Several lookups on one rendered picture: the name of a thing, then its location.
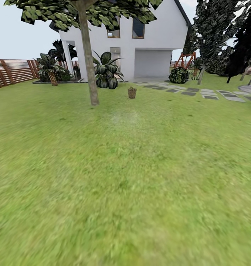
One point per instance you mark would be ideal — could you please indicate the wicker basket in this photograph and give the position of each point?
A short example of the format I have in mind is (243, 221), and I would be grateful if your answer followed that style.
(132, 93)

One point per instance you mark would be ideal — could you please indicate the fixed window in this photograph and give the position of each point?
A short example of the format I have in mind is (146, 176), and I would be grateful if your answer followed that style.
(115, 54)

